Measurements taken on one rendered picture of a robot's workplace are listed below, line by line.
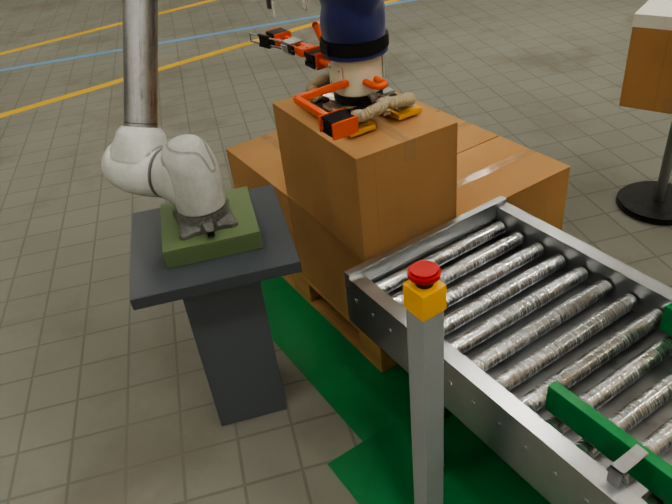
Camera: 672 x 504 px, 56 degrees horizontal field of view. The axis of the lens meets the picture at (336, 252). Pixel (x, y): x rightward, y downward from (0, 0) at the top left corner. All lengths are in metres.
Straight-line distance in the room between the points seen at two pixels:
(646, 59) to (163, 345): 2.38
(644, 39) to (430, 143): 1.21
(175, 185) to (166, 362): 1.07
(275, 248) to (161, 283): 0.35
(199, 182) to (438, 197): 0.84
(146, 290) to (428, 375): 0.87
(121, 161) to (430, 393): 1.14
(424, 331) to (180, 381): 1.49
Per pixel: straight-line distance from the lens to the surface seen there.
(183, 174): 1.89
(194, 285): 1.88
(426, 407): 1.58
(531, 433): 1.63
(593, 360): 1.89
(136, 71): 2.03
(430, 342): 1.43
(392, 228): 2.19
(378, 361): 2.53
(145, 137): 2.01
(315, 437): 2.37
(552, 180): 2.72
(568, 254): 2.22
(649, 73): 3.07
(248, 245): 1.96
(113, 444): 2.58
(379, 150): 2.02
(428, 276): 1.31
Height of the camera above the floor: 1.85
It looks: 35 degrees down
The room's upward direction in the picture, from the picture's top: 7 degrees counter-clockwise
